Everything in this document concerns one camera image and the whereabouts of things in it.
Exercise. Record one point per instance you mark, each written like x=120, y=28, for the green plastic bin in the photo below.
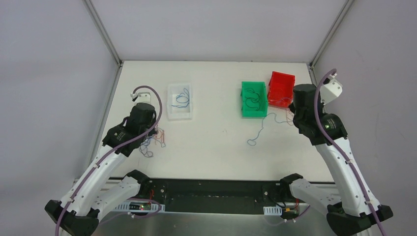
x=254, y=99

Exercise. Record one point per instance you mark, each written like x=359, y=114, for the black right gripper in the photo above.
x=293, y=108

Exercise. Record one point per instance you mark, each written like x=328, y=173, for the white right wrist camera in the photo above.
x=331, y=89

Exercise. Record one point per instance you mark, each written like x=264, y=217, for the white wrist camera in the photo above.
x=331, y=89
x=141, y=97

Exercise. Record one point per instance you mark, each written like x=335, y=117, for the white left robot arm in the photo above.
x=80, y=211

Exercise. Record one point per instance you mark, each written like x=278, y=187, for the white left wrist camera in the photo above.
x=141, y=97

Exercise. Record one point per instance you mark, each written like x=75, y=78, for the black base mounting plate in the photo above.
x=213, y=196

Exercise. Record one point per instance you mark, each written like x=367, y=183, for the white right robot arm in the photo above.
x=355, y=209

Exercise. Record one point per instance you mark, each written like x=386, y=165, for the clear plastic bin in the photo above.
x=179, y=102

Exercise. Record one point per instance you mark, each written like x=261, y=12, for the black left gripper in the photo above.
x=152, y=131

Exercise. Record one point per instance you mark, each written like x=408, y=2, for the red plastic bin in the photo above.
x=280, y=93

